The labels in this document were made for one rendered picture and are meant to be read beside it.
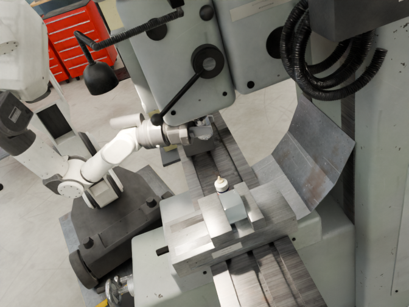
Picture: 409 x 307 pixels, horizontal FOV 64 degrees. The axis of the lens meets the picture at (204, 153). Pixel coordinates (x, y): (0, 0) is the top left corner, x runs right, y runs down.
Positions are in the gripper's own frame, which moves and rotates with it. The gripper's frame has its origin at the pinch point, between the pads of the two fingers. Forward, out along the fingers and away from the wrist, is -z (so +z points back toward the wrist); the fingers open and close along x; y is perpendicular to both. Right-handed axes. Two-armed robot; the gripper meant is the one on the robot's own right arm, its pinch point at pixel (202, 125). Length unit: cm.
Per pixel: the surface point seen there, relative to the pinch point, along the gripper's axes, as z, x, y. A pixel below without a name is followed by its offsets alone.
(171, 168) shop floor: 77, 131, 125
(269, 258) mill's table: -13.6, -26.1, 27.5
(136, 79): 10.5, -5.6, -19.8
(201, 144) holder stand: 9.3, 23.1, 23.5
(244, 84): -14.7, -7.5, -14.1
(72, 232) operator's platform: 110, 37, 85
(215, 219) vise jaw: -1.1, -20.5, 16.6
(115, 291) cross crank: 49, -17, 57
